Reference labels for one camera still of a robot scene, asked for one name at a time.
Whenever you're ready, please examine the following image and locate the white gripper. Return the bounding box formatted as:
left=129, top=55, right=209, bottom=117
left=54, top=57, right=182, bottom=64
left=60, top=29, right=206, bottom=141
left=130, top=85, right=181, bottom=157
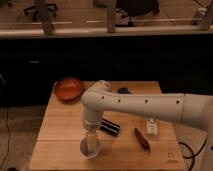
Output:
left=86, top=126, right=98, bottom=150

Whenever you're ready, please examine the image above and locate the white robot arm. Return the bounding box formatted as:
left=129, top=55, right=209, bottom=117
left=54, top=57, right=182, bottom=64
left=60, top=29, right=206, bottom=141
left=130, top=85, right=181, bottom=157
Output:
left=81, top=80, right=213, bottom=171

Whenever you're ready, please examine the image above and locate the orange ceramic bowl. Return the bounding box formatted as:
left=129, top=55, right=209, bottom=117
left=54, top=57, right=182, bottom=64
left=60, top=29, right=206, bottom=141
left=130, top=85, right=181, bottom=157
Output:
left=54, top=77, right=84, bottom=101

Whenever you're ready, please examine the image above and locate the black striped box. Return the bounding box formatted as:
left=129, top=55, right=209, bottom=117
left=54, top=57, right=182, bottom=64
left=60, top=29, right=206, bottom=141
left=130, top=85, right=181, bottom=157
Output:
left=100, top=119, right=120, bottom=136

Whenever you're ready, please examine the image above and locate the brown snack bar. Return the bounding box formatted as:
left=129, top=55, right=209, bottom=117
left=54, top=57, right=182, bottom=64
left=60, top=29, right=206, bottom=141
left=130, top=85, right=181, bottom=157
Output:
left=134, top=128, right=150, bottom=151

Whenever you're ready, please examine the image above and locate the blue small object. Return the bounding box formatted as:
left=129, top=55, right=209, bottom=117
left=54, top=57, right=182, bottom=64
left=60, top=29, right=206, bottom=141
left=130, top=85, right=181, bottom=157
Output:
left=118, top=87, right=131, bottom=94

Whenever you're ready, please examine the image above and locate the small clear bottle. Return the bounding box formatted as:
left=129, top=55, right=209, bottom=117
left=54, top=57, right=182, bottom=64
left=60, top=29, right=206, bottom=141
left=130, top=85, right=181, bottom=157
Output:
left=146, top=118, right=158, bottom=136

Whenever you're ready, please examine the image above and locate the right office chair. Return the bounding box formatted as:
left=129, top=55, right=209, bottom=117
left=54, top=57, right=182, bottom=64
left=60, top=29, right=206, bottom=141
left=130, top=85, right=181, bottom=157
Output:
left=116, top=0, right=160, bottom=19

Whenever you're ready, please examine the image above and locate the office chair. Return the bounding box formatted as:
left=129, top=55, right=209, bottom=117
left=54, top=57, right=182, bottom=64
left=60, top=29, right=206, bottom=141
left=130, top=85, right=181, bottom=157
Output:
left=23, top=0, right=58, bottom=21
left=116, top=0, right=160, bottom=19

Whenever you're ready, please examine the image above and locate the left office chair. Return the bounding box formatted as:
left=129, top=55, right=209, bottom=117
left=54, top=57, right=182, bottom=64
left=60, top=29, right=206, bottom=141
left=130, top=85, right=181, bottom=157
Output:
left=23, top=0, right=58, bottom=21

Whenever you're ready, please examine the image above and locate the black cable left floor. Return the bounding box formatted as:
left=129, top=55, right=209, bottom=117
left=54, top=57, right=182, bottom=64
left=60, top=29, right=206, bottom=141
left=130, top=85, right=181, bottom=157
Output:
left=0, top=105, right=12, bottom=169

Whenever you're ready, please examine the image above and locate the black floor cable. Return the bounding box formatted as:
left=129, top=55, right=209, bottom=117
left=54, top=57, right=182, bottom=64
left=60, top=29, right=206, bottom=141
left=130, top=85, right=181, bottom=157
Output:
left=178, top=136, right=208, bottom=171

